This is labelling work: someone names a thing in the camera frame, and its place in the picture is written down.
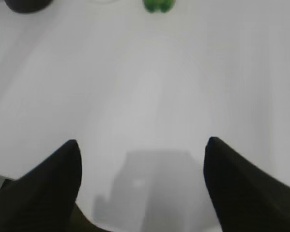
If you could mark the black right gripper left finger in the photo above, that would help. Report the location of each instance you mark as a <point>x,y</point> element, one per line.
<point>44,199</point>

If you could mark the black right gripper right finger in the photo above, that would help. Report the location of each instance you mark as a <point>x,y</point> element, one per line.
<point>245,198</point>

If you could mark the green soda bottle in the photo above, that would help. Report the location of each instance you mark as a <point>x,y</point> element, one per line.
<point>158,5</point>

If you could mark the front black ceramic mug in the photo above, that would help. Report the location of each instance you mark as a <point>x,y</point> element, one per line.
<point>27,6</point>

